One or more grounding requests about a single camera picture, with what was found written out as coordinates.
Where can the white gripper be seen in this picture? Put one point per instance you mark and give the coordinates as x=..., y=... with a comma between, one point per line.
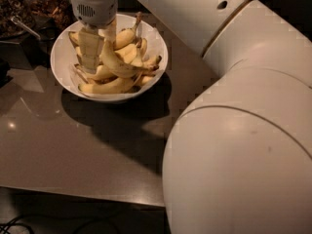
x=95, y=9

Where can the large curved top banana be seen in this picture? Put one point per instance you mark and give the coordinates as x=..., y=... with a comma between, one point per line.
x=123, y=66

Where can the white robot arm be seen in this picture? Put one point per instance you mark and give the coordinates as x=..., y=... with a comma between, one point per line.
x=239, y=158

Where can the banana at bowl back left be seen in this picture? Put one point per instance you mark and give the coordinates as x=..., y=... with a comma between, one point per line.
x=73, y=37

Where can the middle left lower banana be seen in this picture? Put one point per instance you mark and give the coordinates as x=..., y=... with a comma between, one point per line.
x=102, y=73

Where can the front bottom banana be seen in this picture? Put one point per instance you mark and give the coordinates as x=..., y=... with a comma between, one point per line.
x=117, y=86

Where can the right side small banana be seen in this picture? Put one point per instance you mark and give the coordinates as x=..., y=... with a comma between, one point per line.
x=152, y=65

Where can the metal scoop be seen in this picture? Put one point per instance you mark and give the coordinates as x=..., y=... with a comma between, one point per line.
x=18, y=22

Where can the glass jar with snacks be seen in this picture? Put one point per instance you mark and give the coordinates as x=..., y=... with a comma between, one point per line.
x=14, y=8

